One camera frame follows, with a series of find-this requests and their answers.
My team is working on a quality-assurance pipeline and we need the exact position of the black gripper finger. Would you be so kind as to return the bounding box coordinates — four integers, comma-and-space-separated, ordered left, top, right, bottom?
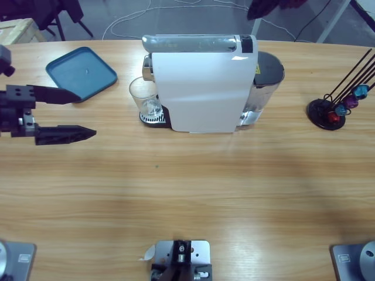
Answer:
247, 0, 282, 20
279, 0, 308, 9

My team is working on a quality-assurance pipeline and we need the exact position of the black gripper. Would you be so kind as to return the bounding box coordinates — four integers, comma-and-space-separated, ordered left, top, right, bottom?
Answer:
0, 84, 98, 146

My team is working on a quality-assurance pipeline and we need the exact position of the clear drinking glass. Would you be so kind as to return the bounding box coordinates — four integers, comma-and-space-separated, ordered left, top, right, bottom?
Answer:
128, 76, 163, 118

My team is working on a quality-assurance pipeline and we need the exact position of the white capsule coffee machine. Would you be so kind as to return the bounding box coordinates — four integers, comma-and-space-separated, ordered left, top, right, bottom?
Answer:
142, 34, 259, 135

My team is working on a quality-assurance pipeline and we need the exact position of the blue plastic tray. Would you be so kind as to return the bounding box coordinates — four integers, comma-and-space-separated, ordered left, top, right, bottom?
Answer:
45, 46, 118, 104

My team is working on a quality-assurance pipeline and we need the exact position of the dark metal bar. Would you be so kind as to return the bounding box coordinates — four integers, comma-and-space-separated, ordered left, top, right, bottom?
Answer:
351, 0, 375, 30

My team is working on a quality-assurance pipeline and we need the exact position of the wooden crate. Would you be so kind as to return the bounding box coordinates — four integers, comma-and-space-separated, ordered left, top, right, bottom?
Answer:
0, 18, 46, 45

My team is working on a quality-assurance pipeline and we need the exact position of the black chair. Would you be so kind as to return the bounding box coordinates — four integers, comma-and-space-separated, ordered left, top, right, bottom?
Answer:
0, 0, 94, 40

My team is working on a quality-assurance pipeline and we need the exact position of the black drip tray silver grille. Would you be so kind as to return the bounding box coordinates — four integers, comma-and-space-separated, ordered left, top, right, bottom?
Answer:
139, 111, 172, 129

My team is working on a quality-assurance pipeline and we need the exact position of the black capsule holder with rods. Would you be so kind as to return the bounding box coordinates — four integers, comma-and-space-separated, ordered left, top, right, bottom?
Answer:
306, 49, 375, 131

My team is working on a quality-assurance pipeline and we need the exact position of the white paper tag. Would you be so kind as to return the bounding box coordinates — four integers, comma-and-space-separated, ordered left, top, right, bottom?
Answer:
138, 245, 157, 262

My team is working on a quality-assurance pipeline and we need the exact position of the white metal frame leg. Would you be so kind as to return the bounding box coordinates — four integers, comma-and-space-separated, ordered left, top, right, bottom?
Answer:
318, 0, 351, 43
251, 16, 266, 37

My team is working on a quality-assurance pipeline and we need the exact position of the black floor cable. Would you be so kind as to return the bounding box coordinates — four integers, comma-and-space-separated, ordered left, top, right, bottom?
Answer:
294, 0, 329, 42

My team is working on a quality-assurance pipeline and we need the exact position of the white floor cable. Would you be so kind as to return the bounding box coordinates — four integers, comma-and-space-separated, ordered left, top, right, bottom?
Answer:
102, 0, 296, 40

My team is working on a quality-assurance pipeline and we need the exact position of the grey camera mount with post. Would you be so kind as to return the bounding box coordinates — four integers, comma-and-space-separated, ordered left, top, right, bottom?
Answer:
151, 239, 213, 281

